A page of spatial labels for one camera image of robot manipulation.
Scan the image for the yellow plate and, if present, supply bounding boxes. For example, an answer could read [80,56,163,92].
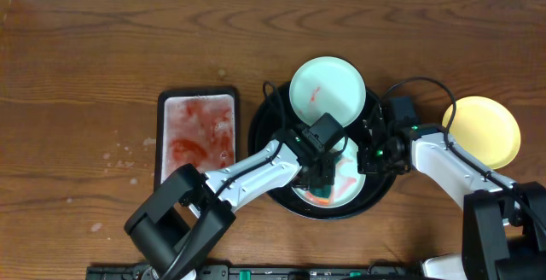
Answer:
[450,96,521,169]

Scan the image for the black rectangular soap tray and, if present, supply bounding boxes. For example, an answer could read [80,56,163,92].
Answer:
[154,86,240,189]

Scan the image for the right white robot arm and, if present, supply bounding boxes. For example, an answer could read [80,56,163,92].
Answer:
[357,121,545,280]

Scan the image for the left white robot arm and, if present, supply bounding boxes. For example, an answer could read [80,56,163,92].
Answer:
[124,131,345,279]

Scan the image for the light blue plate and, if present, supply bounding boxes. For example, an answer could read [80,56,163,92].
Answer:
[293,138,366,209]
[289,56,367,126]

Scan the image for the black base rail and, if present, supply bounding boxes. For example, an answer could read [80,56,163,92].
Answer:
[85,264,424,280]

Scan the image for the green scrub sponge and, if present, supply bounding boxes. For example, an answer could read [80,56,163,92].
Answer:
[305,185,334,207]

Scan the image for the light blue plate top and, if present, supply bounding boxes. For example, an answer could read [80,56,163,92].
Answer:
[289,56,367,126]

